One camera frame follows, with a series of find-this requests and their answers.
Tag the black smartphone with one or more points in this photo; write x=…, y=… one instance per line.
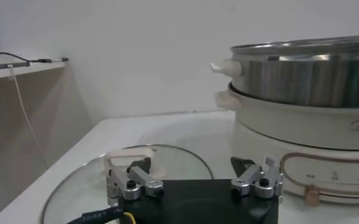
x=8, y=65

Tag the white side desk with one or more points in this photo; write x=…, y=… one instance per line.
x=2, y=74

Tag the cream electric cooker pot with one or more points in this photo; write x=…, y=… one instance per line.
x=289, y=128

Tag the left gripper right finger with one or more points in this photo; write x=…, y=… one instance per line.
x=252, y=179

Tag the stainless steel steamer basket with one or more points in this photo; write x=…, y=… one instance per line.
x=304, y=82

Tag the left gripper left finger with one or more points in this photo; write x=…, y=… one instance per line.
x=136, y=179

